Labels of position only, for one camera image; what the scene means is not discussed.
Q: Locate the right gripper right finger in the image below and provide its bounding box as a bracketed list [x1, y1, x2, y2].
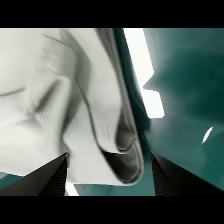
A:
[150, 151, 224, 197]

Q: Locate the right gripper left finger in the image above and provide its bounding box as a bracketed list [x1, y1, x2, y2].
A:
[0, 152, 69, 197]

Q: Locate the white shirt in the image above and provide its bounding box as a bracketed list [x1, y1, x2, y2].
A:
[0, 27, 146, 187]

